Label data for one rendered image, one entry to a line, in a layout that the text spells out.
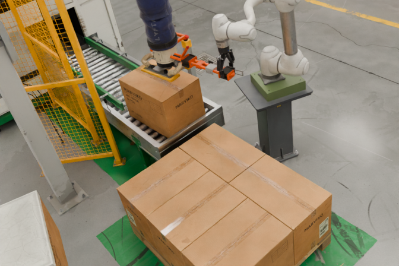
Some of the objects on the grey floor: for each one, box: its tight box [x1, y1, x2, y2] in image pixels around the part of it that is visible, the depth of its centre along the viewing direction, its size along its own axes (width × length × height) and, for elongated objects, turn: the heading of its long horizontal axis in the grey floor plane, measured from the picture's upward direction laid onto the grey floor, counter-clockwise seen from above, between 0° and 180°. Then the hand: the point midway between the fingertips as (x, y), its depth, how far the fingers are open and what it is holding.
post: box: [181, 39, 197, 77], centre depth 426 cm, size 7×7×100 cm
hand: (227, 72), depth 291 cm, fingers open, 9 cm apart
